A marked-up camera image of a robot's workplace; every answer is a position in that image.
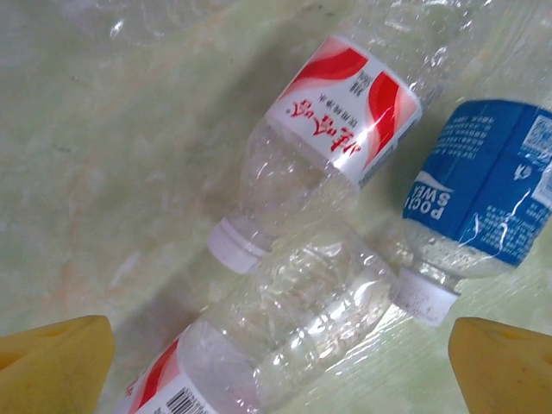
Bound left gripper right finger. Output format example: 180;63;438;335
447;317;552;414

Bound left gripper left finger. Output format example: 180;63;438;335
0;314;116;414

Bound blue label Pocari Sweat bottle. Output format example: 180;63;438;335
390;98;552;327

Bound clear bottle red white label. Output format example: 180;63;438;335
205;0;475;275
110;230;400;414

